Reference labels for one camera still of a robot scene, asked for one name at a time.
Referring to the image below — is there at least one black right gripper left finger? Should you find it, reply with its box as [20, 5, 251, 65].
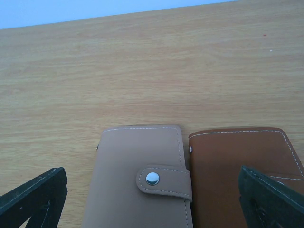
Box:
[0, 167, 67, 228]

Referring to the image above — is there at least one beige leather card holder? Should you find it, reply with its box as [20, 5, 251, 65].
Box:
[82, 125, 193, 228]

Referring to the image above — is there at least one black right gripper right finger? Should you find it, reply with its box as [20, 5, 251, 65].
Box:
[238, 166, 304, 228]

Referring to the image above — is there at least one brown leather card holder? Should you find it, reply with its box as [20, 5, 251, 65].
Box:
[189, 127, 304, 228]

